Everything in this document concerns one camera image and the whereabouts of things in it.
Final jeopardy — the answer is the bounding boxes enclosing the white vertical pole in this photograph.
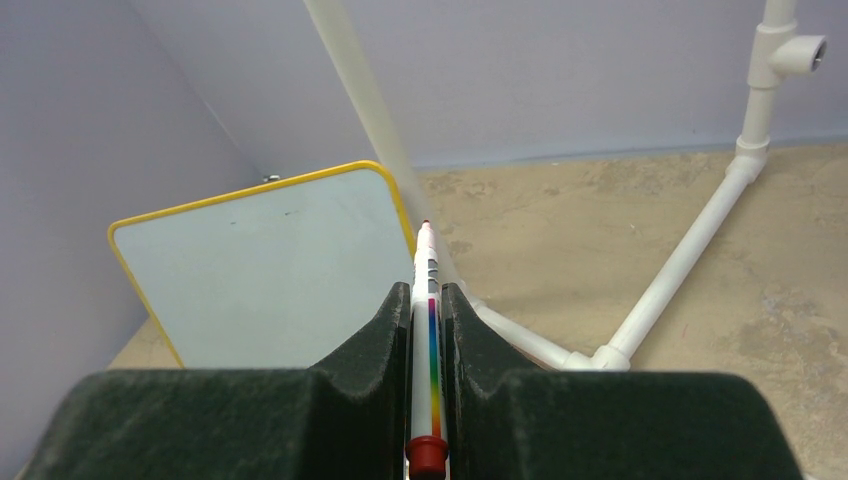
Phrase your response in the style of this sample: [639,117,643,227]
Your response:
[303,0,465,286]

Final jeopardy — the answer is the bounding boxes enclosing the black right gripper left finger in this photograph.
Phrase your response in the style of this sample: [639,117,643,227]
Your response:
[24,283,410,479]

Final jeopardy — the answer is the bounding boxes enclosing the white PVC pipe frame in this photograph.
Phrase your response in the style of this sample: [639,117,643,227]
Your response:
[470,0,827,371]

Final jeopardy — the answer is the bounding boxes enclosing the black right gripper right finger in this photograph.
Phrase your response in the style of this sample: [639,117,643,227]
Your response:
[442,284,802,479]

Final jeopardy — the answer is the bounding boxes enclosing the yellow framed whiteboard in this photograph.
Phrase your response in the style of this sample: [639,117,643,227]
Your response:
[108,160,414,369]

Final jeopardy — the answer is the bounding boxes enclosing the red whiteboard marker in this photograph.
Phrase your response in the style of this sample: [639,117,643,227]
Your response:
[405,221,449,479]

